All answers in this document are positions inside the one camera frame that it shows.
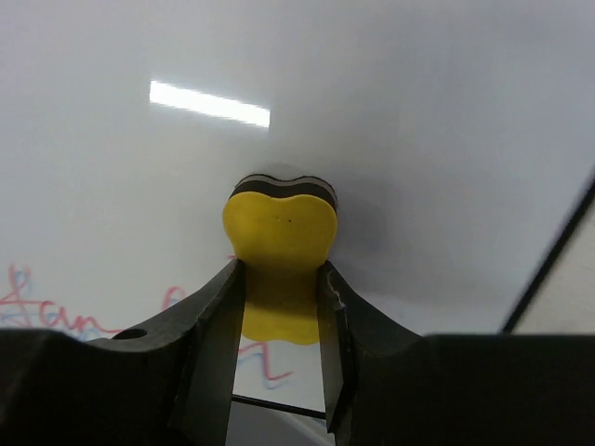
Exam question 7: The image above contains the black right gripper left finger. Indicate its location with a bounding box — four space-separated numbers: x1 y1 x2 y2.
1 260 245 445

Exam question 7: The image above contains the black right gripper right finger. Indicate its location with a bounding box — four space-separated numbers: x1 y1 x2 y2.
317 263 594 445

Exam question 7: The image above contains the yellow whiteboard eraser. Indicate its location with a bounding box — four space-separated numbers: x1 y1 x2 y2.
222 174 338 346

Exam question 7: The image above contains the white whiteboard black frame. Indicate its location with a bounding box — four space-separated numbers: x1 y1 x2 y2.
0 0 595 419

